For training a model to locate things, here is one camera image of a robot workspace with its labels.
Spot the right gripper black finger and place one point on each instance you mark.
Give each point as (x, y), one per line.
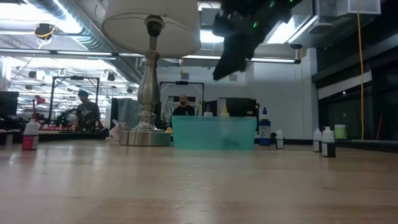
(234, 57)

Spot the yellow food colouring bottle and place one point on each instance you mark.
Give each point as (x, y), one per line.
(224, 112)

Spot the black monitor with white frame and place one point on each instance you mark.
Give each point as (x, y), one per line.
(242, 107)

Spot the silver table lamp white shade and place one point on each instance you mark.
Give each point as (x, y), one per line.
(148, 90)

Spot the small yellow toy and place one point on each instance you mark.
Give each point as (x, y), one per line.
(169, 130)

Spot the round silver air duct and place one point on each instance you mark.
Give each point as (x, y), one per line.
(99, 43)

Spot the long ceiling light fixture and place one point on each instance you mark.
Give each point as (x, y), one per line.
(273, 60)
(84, 53)

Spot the pale green cup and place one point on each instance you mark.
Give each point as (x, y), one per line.
(340, 132)

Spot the small pink-label dropper bottle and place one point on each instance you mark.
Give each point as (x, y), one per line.
(30, 140)

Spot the blue food colouring bottle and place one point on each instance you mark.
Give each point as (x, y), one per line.
(264, 130)

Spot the grey tarp cover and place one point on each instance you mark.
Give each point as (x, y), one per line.
(127, 109)

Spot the black computer monitor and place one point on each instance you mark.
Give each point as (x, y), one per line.
(7, 102)

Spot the person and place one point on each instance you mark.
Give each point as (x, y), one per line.
(88, 112)
(184, 109)

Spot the black gantry frame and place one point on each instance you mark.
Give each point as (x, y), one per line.
(51, 93)
(182, 82)

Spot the purple food colouring bottle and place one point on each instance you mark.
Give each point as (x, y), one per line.
(208, 114)

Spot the small dark-label dropper bottle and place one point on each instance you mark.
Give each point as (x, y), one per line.
(317, 141)
(328, 144)
(279, 141)

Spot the teal translucent plastic bin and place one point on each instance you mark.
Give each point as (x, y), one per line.
(214, 135)

